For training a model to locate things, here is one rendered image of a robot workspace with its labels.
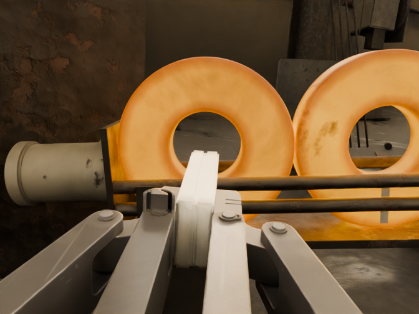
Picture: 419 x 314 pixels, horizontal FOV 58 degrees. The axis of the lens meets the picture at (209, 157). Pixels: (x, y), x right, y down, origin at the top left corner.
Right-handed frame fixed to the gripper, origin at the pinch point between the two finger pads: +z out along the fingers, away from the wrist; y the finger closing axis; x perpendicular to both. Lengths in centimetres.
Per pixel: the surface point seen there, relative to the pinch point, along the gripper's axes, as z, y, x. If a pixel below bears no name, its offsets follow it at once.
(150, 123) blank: 14.3, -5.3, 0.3
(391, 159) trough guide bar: 18.5, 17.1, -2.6
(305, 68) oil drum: 251, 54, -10
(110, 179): 11.9, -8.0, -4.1
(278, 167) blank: 14.1, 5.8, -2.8
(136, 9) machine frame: 37.5, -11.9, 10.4
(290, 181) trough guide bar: 12.1, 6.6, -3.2
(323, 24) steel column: 418, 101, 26
